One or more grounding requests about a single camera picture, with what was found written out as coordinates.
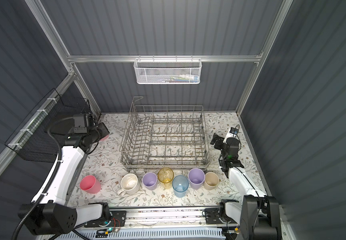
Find white ceramic mug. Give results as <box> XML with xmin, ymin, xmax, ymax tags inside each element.
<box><xmin>118</xmin><ymin>174</ymin><xmax>141</xmax><ymax>197</ymax></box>

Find floral table mat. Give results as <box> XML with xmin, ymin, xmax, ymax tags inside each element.
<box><xmin>68</xmin><ymin>112</ymin><xmax>266</xmax><ymax>207</ymax></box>

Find grey wire dish rack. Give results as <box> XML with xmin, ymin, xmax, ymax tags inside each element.
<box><xmin>120</xmin><ymin>97</ymin><xmax>210</xmax><ymax>171</ymax></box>

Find yellow transparent cup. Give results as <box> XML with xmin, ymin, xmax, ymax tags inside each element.
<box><xmin>158</xmin><ymin>168</ymin><xmax>174</xmax><ymax>190</ymax></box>

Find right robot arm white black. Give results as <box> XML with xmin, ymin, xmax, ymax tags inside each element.
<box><xmin>210</xmin><ymin>125</ymin><xmax>282</xmax><ymax>240</ymax></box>

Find white vented front panel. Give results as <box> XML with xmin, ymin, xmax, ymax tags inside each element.
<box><xmin>48</xmin><ymin>227</ymin><xmax>226</xmax><ymax>240</ymax></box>

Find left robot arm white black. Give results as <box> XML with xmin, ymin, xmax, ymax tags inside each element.
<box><xmin>11</xmin><ymin>114</ymin><xmax>112</xmax><ymax>240</ymax></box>

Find large lilac plastic cup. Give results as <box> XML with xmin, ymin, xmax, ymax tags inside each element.
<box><xmin>188</xmin><ymin>168</ymin><xmax>205</xmax><ymax>190</ymax></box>

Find beige plastic cup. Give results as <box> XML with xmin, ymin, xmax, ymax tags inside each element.
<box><xmin>203</xmin><ymin>172</ymin><xmax>219</xmax><ymax>191</ymax></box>

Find small lilac plastic cup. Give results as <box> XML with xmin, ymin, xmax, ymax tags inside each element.
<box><xmin>142</xmin><ymin>172</ymin><xmax>158</xmax><ymax>191</ymax></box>

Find white mesh wall basket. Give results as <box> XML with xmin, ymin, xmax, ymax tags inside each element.
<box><xmin>134</xmin><ymin>59</ymin><xmax>202</xmax><ymax>85</ymax></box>

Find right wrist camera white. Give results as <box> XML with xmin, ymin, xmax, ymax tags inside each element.
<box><xmin>223</xmin><ymin>127</ymin><xmax>239</xmax><ymax>143</ymax></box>

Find black wire wall basket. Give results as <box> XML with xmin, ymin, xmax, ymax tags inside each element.
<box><xmin>5</xmin><ymin>89</ymin><xmax>91</xmax><ymax>163</ymax></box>

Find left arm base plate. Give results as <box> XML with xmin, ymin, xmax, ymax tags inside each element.
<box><xmin>84</xmin><ymin>211</ymin><xmax>127</xmax><ymax>228</ymax></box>

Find items in white basket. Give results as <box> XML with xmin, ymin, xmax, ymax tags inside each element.
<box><xmin>159</xmin><ymin>75</ymin><xmax>200</xmax><ymax>84</ymax></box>

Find blue transparent cup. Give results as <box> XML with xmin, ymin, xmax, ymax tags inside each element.
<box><xmin>172</xmin><ymin>175</ymin><xmax>189</xmax><ymax>198</ymax></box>

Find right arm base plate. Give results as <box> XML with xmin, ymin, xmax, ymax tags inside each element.
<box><xmin>202</xmin><ymin>208</ymin><xmax>237</xmax><ymax>225</ymax></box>

